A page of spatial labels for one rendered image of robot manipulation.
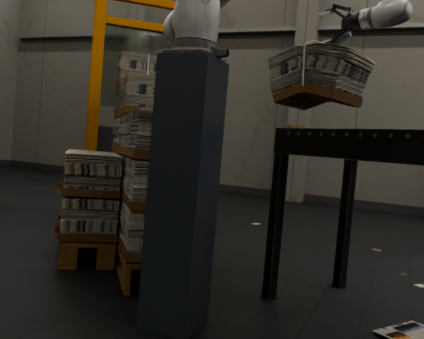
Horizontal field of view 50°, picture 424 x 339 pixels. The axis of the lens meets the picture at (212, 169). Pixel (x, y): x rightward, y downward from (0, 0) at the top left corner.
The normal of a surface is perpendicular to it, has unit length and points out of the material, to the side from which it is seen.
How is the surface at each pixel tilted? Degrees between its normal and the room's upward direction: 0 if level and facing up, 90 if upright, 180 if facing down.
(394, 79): 90
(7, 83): 90
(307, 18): 90
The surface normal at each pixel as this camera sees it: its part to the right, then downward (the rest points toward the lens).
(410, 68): -0.39, 0.01
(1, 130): 0.92, 0.09
